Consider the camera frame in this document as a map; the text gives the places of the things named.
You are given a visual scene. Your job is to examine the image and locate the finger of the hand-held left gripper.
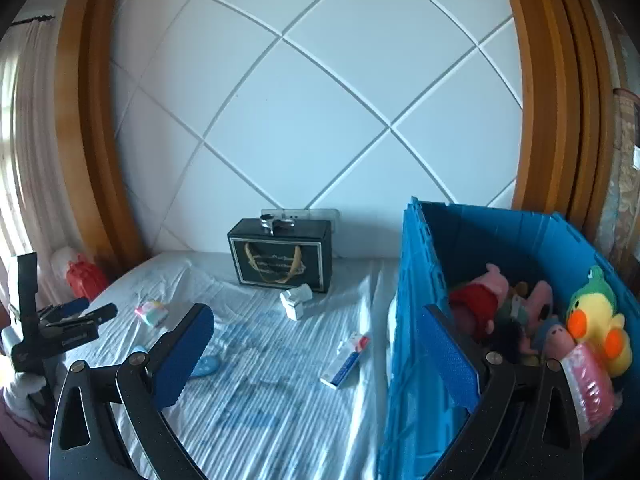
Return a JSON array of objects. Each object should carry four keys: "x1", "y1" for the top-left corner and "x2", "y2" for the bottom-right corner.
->
[
  {"x1": 39, "y1": 296, "x2": 91, "y2": 321},
  {"x1": 45, "y1": 303, "x2": 119, "y2": 335}
]

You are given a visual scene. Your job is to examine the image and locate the blue plastic crate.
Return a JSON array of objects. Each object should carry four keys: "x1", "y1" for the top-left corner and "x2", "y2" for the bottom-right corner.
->
[{"x1": 377, "y1": 196, "x2": 640, "y2": 480}]

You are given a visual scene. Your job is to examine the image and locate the pink tissue pack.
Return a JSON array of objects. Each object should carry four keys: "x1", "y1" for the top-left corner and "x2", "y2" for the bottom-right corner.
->
[{"x1": 560, "y1": 345, "x2": 617, "y2": 436}]

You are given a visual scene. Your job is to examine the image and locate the yellow duck plush green hat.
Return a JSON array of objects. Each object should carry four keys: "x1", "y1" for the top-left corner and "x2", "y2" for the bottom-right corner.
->
[{"x1": 566, "y1": 266, "x2": 632, "y2": 378}]

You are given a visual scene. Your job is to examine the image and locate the small pink pig plush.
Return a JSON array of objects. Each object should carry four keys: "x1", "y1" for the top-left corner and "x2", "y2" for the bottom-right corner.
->
[{"x1": 542, "y1": 324, "x2": 576, "y2": 361}]

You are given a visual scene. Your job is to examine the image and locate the blue plastic tool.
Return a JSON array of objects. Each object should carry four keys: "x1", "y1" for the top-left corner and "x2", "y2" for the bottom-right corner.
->
[{"x1": 132, "y1": 345, "x2": 219, "y2": 377}]

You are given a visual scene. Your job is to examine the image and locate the pale curtain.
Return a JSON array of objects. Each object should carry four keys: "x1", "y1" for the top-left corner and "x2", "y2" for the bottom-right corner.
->
[{"x1": 0, "y1": 17, "x2": 66, "y2": 281}]

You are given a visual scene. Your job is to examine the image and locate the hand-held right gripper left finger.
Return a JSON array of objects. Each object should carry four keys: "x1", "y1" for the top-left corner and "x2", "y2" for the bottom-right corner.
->
[{"x1": 48, "y1": 302, "x2": 216, "y2": 480}]

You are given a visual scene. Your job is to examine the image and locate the pink plush toy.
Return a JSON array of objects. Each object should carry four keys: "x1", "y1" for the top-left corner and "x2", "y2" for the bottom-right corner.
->
[{"x1": 522, "y1": 280, "x2": 555, "y2": 321}]

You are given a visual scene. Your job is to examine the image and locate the white wall socket strip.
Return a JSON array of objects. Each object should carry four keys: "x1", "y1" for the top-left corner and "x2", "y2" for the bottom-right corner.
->
[{"x1": 261, "y1": 207, "x2": 341, "y2": 233}]

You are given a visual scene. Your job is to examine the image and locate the black gift box gold handle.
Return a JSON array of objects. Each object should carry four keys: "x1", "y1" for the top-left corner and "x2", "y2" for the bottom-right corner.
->
[{"x1": 227, "y1": 218, "x2": 333, "y2": 294}]

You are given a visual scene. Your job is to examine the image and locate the white plastic bag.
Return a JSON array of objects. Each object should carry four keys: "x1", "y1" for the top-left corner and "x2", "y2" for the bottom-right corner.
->
[{"x1": 50, "y1": 246, "x2": 81, "y2": 281}]

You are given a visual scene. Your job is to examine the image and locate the small black-haired doll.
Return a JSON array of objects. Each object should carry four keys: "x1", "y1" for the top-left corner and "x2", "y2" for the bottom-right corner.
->
[{"x1": 492, "y1": 317, "x2": 531, "y2": 361}]

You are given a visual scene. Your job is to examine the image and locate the pink cloth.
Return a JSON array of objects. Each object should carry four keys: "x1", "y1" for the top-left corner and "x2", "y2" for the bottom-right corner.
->
[{"x1": 0, "y1": 395, "x2": 51, "y2": 443}]

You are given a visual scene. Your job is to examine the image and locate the white toothpaste box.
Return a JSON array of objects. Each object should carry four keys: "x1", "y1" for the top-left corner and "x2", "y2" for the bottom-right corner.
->
[{"x1": 320, "y1": 332, "x2": 372, "y2": 391}]

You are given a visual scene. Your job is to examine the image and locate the person's left hand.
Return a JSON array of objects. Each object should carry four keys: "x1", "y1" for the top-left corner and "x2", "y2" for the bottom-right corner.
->
[{"x1": 4, "y1": 371, "x2": 51, "y2": 417}]

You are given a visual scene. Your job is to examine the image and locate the wooden frame post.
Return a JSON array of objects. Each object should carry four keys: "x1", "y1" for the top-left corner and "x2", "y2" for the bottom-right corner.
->
[
  {"x1": 495, "y1": 0, "x2": 618, "y2": 256},
  {"x1": 54, "y1": 0, "x2": 146, "y2": 281}
]

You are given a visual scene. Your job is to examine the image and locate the red handbag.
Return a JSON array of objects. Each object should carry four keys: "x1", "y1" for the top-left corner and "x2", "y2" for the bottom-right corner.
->
[{"x1": 66, "y1": 255, "x2": 110, "y2": 300}]

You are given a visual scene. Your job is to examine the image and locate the desktop with striped white cloth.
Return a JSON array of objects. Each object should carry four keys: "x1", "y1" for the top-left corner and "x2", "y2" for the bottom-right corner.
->
[{"x1": 47, "y1": 250, "x2": 406, "y2": 480}]

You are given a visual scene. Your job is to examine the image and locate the pink pig plush red dress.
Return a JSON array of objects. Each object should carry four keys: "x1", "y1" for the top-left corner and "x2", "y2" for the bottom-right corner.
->
[{"x1": 448, "y1": 266, "x2": 510, "y2": 341}]

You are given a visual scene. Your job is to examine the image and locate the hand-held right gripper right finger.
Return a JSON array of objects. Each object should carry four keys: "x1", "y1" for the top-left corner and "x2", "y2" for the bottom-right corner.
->
[{"x1": 419, "y1": 304, "x2": 585, "y2": 480}]

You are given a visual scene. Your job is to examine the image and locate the small pastel carton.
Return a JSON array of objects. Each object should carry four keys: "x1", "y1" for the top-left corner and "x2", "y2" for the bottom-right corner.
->
[{"x1": 134, "y1": 300, "x2": 168, "y2": 330}]

